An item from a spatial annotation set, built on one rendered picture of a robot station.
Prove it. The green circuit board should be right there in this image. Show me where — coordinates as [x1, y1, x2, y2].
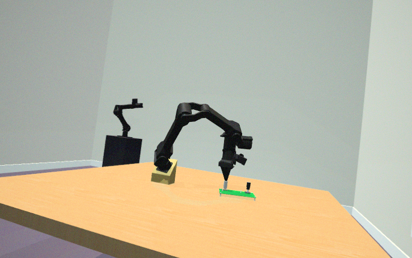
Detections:
[219, 181, 256, 201]

